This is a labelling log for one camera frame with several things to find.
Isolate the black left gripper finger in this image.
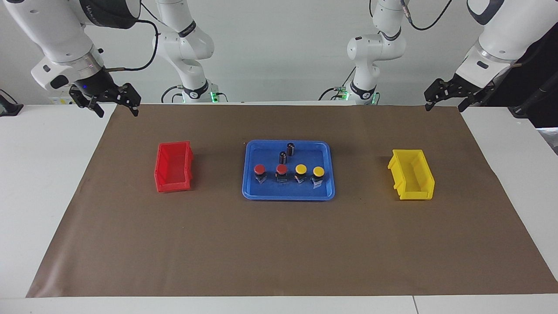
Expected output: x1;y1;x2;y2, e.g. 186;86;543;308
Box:
457;94;476;113
425;79;442;112

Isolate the black stand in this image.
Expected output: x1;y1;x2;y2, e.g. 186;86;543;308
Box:
508;72;558;128

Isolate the black device at table edge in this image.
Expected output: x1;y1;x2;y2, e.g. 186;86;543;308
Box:
0;89;24;116

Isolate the grey object beside table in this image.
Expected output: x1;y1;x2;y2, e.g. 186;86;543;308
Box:
538;127;558;155

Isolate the red plastic bin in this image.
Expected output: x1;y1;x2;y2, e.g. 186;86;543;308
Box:
154;140;194;193

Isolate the yellow plastic bin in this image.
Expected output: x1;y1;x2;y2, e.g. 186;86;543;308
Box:
388;149;436;201

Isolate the blue plastic tray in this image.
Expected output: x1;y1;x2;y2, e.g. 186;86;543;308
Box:
242;140;336;201

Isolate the brown paper mat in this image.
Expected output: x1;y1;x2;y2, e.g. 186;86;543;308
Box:
26;103;558;298

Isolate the black right base cable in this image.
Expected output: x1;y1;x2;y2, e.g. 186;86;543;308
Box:
160;85;184;104

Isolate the black base cable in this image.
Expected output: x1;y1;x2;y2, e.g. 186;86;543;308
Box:
318;68;356;102
160;85;184;104

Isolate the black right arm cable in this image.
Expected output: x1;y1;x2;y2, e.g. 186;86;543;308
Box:
102;0;160;72

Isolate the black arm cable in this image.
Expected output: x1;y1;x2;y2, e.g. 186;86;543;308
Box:
399;0;452;32
102;0;160;72

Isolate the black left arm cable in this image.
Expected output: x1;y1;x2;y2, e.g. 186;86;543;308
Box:
399;0;452;32

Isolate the black left base cable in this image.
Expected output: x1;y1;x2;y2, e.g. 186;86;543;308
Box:
318;68;356;102

